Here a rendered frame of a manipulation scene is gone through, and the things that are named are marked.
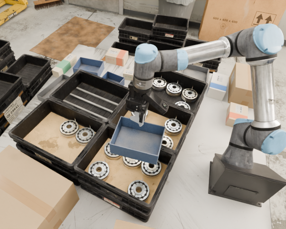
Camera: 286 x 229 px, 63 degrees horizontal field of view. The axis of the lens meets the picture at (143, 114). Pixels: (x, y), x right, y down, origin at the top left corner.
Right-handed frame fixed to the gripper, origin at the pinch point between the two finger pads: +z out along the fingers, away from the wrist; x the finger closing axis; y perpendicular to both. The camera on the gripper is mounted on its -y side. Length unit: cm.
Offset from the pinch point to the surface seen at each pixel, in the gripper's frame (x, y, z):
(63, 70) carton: -63, 80, 31
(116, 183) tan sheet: 13.3, 6.3, 31.0
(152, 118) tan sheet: -32.1, 0.9, 25.3
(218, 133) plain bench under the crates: -47, -42, 37
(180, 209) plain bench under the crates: 9, -28, 44
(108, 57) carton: -89, 53, 25
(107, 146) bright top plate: -2.4, 17.6, 26.2
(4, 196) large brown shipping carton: 38, 48, 27
